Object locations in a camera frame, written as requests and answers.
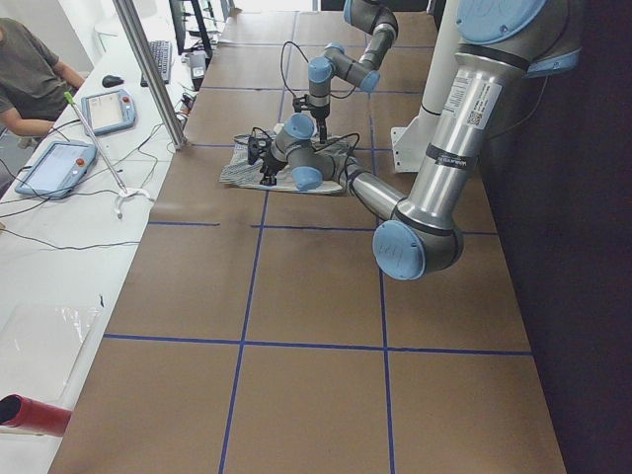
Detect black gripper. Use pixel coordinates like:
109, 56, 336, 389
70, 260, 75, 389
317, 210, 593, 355
260, 147, 286, 187
309, 101, 330, 144

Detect striped polo shirt white collar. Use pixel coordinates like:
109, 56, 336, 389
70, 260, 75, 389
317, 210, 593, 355
219, 132, 345, 196

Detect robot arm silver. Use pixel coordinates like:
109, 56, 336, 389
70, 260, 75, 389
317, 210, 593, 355
306, 0, 399, 143
250, 1, 585, 280

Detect metal rod with stand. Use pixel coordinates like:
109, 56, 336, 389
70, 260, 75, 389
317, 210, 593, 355
64, 92, 154, 219

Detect black keyboard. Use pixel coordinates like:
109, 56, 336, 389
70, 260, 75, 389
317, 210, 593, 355
149, 39, 172, 84

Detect upper teach pendant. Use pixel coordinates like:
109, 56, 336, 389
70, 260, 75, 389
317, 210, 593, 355
81, 89, 136, 136

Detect teach pendant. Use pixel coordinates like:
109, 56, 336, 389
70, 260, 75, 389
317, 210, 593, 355
15, 141, 97, 199
81, 89, 136, 136

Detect black computer mouse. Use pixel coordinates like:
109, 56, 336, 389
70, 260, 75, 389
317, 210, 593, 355
102, 75, 123, 88

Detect lower teach pendant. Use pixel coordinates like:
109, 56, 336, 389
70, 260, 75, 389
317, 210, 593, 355
15, 141, 97, 199

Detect seated person grey shirt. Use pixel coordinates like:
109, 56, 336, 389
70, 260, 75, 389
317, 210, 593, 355
1, 18, 85, 137

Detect red cylinder bottle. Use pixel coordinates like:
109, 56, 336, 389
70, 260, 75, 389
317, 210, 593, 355
1, 394, 72, 437

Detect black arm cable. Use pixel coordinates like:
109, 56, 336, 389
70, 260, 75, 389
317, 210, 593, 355
315, 131, 361, 189
278, 40, 356, 129

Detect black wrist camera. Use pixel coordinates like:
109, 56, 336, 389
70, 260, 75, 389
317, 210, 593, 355
292, 95, 312, 113
247, 126, 273, 165

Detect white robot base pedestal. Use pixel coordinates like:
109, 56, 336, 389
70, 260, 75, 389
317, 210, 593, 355
391, 0, 460, 173

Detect aluminium frame post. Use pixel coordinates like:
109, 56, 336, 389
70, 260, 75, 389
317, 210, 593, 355
113, 0, 187, 150

